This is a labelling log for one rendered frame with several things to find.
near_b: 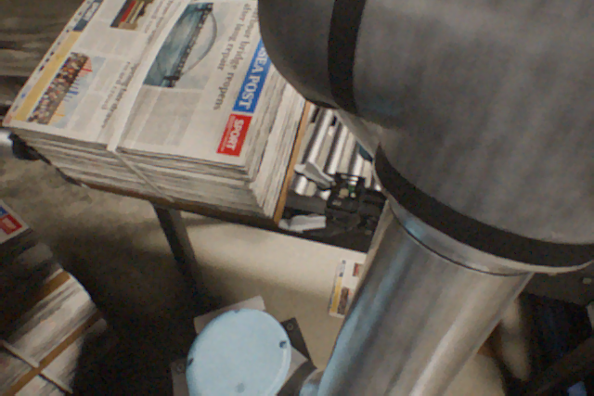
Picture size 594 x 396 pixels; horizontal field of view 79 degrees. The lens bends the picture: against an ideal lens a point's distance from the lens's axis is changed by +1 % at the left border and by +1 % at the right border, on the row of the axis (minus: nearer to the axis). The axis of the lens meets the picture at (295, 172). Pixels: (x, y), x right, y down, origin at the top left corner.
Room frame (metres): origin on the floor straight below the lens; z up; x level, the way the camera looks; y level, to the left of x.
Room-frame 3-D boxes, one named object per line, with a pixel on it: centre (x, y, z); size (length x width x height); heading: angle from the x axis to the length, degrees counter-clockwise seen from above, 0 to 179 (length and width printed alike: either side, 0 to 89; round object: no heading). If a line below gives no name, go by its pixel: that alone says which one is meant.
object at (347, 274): (0.75, -0.35, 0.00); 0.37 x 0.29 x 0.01; 74
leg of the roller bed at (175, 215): (0.69, 0.38, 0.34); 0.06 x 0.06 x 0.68; 74
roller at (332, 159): (0.81, -0.12, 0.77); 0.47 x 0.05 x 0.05; 164
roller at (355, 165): (0.79, -0.18, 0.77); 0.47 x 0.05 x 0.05; 164
